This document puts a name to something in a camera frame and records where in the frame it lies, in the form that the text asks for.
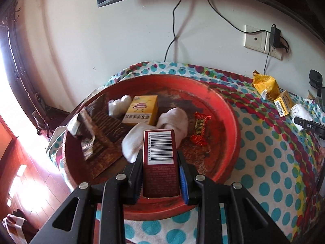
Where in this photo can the red white cigarette box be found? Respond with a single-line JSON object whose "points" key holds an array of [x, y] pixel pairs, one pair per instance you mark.
{"points": [[160, 166]]}

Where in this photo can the black camera on stand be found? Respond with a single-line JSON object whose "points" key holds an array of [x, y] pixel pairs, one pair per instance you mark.
{"points": [[316, 81]]}

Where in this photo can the red round tray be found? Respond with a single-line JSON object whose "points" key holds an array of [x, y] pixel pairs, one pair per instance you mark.
{"points": [[215, 137]]}

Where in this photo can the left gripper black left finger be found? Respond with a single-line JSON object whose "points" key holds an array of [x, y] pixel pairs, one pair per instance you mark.
{"points": [[74, 220]]}

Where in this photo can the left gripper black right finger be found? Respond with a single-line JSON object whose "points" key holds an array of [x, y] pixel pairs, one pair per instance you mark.
{"points": [[232, 206]]}

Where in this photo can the yellow medicine box with barcode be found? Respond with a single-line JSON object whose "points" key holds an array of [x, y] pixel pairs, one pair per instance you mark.
{"points": [[283, 103]]}

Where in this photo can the yellow snack bag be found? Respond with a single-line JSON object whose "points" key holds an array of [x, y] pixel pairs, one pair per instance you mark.
{"points": [[266, 86]]}

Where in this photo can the red candy wrapper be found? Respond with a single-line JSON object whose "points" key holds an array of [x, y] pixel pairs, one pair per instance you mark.
{"points": [[198, 137]]}

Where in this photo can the black power adapter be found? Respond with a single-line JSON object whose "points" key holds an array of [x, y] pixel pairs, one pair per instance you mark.
{"points": [[274, 38]]}

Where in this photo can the white sock pair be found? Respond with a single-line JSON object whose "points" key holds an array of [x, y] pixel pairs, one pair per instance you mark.
{"points": [[175, 119]]}

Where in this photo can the colourful polka dot cloth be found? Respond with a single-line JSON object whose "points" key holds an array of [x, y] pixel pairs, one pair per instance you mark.
{"points": [[277, 163]]}

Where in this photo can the brown patterned snack bag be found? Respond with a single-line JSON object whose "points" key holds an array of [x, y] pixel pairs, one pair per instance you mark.
{"points": [[100, 135]]}

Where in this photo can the yellow medicine box in tray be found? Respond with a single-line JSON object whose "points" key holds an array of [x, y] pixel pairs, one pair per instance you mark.
{"points": [[143, 109]]}

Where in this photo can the white wall socket plate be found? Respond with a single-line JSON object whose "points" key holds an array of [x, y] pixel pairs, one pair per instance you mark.
{"points": [[260, 42]]}

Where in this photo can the clear plastic bag bundle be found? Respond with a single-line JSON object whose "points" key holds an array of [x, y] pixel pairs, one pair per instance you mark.
{"points": [[117, 108]]}

